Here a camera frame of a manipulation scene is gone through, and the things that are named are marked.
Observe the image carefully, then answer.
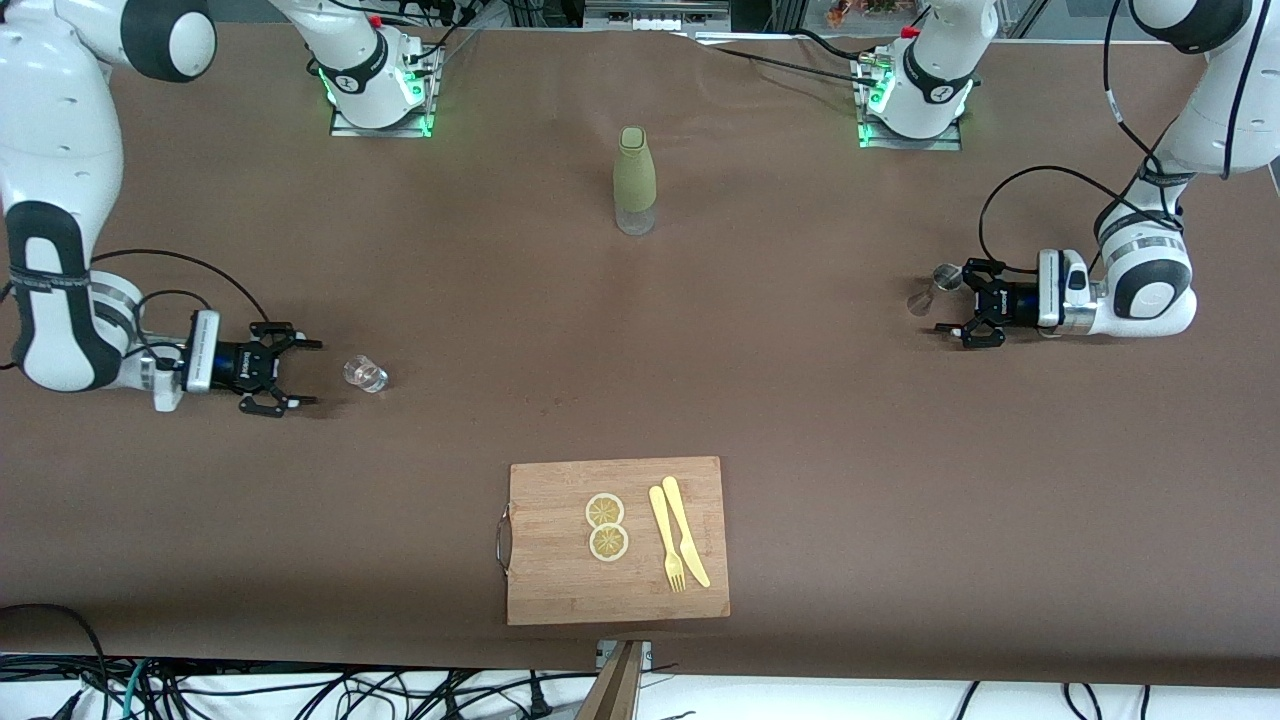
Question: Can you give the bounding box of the grey metal box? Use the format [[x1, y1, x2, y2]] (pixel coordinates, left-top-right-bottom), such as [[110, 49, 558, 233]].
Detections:
[[583, 0, 733, 36]]

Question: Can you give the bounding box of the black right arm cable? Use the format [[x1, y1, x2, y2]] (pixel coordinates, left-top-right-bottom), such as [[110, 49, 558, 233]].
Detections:
[[0, 248, 273, 373]]

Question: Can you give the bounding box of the black base cable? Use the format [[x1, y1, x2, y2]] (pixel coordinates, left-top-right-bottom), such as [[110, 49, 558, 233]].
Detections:
[[712, 45, 886, 89], [790, 28, 871, 59]]

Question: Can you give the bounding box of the wooden post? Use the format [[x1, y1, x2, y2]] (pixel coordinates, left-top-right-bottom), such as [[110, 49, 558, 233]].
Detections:
[[575, 640, 646, 720]]

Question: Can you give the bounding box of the green sleeved glass bottle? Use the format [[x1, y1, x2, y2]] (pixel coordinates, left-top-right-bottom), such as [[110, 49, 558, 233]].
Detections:
[[613, 126, 659, 237]]

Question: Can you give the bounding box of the wooden cutting board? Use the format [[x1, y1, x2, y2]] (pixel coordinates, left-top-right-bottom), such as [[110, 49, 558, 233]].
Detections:
[[495, 456, 732, 627]]

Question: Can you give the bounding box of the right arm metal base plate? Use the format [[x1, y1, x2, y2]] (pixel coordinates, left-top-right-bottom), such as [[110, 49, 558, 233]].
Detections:
[[328, 45, 441, 139]]

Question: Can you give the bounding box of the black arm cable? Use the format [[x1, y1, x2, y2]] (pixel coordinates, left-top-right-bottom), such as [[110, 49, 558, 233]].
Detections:
[[0, 248, 273, 373], [978, 0, 1271, 276]]

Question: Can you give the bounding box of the yellow plastic knife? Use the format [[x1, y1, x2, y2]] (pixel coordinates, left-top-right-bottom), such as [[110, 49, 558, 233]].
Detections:
[[661, 476, 712, 589]]

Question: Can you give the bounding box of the orange flower decoration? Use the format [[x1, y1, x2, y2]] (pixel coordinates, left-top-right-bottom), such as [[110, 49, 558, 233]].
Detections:
[[825, 0, 926, 29]]

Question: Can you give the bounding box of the clear glass shaker cup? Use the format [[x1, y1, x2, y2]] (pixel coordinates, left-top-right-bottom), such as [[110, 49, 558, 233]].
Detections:
[[342, 355, 390, 394]]

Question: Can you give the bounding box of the brown table cover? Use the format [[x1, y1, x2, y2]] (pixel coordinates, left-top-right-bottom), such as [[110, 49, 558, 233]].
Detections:
[[0, 20, 1280, 691]]

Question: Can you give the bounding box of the steel measuring jigger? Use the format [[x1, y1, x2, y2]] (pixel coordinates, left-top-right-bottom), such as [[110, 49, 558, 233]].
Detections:
[[906, 263, 964, 317]]

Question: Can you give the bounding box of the teal floor cable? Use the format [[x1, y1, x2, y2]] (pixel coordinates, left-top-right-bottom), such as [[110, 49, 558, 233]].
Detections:
[[122, 658, 153, 720]]

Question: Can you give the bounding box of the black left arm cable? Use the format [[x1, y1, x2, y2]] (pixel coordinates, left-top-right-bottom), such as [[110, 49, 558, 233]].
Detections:
[[978, 0, 1271, 276]]

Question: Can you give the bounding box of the yellow plastic fork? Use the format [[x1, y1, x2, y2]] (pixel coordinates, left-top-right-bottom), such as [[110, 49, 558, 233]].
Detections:
[[648, 485, 688, 594]]

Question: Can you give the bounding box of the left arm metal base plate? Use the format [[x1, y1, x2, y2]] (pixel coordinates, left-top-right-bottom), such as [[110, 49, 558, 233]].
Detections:
[[852, 50, 966, 151]]

